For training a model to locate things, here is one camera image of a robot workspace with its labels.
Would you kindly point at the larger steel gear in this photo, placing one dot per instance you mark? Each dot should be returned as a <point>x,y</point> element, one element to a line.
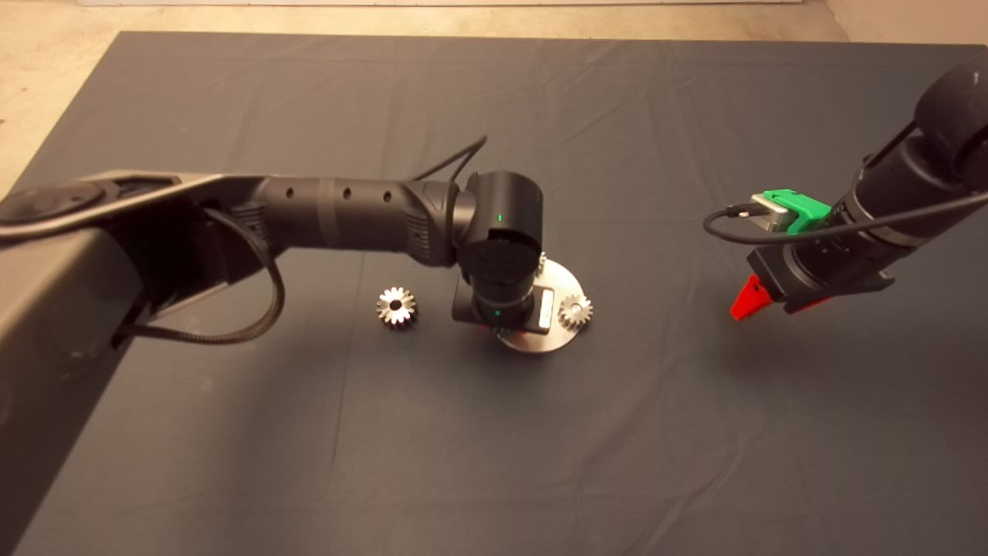
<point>396,307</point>

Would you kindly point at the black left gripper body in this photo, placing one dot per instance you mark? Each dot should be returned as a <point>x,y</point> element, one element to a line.
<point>461,307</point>

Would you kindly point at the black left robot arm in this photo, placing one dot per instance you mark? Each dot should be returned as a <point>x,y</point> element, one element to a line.
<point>347,212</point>

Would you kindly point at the green right camera mount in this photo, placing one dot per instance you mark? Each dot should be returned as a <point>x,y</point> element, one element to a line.
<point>803,210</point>

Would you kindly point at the round metal plate with hole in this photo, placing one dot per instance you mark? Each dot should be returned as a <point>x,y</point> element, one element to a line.
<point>563,289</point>

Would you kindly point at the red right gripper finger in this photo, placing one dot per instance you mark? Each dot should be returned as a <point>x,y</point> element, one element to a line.
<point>751,301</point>
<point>810,306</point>

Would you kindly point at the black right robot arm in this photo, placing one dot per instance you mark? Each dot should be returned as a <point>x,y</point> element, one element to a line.
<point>911,193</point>

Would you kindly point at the small steel gear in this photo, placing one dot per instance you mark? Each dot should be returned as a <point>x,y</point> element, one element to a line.
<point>503,333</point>
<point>542,261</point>
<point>576,310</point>

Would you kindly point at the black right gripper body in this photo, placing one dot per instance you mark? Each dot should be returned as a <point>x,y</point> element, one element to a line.
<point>810,274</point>

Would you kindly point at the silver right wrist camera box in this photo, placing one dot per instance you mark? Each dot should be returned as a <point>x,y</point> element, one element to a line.
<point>768,210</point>

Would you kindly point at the dark grey table cloth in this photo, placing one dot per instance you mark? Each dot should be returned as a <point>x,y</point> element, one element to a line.
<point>695,116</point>

